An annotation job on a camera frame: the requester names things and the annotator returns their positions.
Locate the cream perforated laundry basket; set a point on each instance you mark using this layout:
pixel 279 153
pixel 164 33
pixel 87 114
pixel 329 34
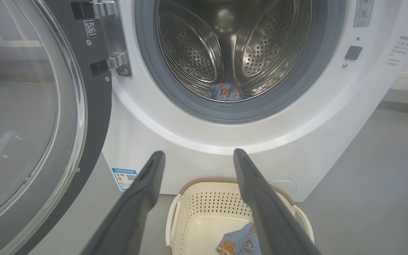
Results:
pixel 204 212

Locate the blue energy label sticker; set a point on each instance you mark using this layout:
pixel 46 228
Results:
pixel 124 179

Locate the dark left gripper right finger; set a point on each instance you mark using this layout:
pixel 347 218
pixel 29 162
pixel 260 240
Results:
pixel 271 219

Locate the grey instruction sticker with icons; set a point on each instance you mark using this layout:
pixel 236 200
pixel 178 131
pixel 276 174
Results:
pixel 363 12

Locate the black door latch socket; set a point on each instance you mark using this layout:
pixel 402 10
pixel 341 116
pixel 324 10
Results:
pixel 353 52

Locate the stainless steel washing machine drum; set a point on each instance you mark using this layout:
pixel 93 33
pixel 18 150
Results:
pixel 190 53

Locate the blue garment small orange prints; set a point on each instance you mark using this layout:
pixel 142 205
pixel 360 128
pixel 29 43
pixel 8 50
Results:
pixel 225 92

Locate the metal washing machine door hinge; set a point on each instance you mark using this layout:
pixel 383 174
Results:
pixel 117 35

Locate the white front-load washing machine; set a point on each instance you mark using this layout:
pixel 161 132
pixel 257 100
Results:
pixel 296 134

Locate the white printed instruction label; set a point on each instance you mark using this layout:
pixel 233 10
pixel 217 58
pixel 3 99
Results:
pixel 398 49

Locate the blue garment large orange patch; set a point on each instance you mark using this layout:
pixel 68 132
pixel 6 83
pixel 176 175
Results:
pixel 237 242

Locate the black rimmed glass washer door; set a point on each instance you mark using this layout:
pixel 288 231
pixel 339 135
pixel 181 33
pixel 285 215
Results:
pixel 94 106

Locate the white QR code sticker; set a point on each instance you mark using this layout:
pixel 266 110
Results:
pixel 90 29

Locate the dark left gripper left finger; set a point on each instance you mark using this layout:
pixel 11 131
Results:
pixel 133 212

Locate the round white drain filter cover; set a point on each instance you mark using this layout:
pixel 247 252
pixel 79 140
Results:
pixel 283 186

